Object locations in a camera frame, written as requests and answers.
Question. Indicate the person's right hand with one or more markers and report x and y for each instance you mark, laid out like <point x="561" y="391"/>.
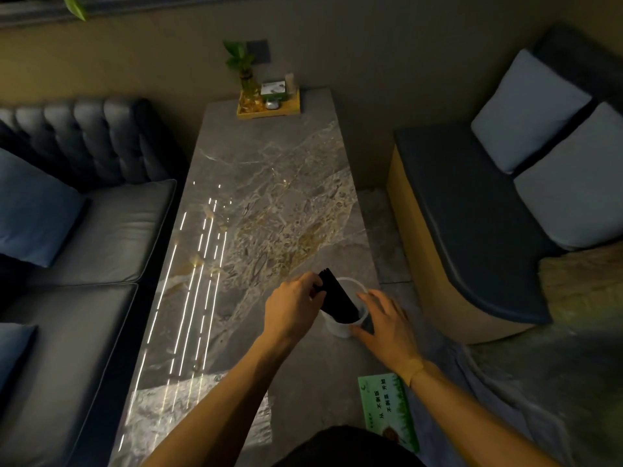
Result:
<point x="389" y="330"/>

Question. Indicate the person's left hand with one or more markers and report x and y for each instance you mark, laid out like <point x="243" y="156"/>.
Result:
<point x="290" y="311"/>

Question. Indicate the person's left fingers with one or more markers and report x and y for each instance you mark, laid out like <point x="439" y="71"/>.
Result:
<point x="316" y="289"/>

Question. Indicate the person's right middle finger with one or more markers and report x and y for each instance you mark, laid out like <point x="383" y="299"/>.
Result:
<point x="384" y="297"/>

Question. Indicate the person's right thumb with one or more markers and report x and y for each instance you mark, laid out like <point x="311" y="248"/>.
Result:
<point x="361" y="338"/>

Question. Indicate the white plastic bin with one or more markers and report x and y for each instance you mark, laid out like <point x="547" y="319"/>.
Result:
<point x="348" y="320"/>

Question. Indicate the person's left forearm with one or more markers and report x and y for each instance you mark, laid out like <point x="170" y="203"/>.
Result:
<point x="219" y="408"/>

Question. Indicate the person's right forearm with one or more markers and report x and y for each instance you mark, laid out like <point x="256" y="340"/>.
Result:
<point x="467" y="418"/>

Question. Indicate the green tissue box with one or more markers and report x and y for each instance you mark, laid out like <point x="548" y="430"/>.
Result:
<point x="388" y="410"/>

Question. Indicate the person's dark clothing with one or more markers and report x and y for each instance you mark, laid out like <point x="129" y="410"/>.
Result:
<point x="348" y="447"/>

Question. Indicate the dark cushioned bench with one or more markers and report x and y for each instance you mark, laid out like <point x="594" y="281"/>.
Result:
<point x="477" y="218"/>

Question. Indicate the small silver object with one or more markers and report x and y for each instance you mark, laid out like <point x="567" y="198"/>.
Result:
<point x="271" y="105"/>

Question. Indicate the yellow wooden tray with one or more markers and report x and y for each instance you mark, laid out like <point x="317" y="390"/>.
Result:
<point x="268" y="105"/>

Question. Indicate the beige fluffy blanket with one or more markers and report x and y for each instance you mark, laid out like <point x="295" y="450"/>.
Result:
<point x="584" y="282"/>

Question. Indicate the small green white box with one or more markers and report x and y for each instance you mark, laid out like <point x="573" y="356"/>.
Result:
<point x="272" y="89"/>

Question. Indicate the white bottle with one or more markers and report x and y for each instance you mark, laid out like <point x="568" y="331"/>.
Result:
<point x="290" y="84"/>

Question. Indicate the light grey pillow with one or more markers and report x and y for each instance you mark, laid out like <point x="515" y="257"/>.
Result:
<point x="528" y="109"/>
<point x="574" y="184"/>

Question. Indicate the green plant in glass vase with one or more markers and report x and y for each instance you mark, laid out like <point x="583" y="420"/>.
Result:
<point x="245" y="72"/>

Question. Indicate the grey leather sofa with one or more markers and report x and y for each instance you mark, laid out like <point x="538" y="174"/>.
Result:
<point x="87" y="267"/>

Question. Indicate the blue cushion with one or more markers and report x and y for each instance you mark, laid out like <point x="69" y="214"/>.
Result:
<point x="36" y="209"/>

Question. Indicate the hanging green leaf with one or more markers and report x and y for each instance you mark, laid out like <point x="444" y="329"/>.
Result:
<point x="75" y="5"/>

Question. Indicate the grey wall socket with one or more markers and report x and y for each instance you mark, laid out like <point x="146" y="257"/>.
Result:
<point x="258" y="51"/>

